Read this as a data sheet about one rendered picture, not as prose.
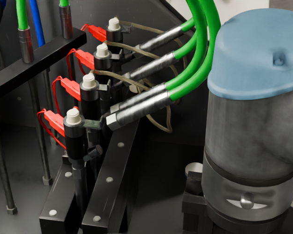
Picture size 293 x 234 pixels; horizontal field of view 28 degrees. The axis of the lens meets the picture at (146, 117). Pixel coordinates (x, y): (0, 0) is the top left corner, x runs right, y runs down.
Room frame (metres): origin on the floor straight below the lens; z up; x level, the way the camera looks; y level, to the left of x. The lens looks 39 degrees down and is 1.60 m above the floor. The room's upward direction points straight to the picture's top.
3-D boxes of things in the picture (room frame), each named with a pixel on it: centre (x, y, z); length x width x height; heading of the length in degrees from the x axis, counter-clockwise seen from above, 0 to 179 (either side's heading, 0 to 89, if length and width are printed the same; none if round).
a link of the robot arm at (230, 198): (0.33, -0.08, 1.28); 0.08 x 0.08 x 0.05
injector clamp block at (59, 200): (0.71, 0.07, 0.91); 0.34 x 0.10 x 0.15; 170
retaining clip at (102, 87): (0.66, 0.07, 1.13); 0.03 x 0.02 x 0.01; 80
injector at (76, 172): (0.59, 0.08, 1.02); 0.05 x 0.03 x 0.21; 80
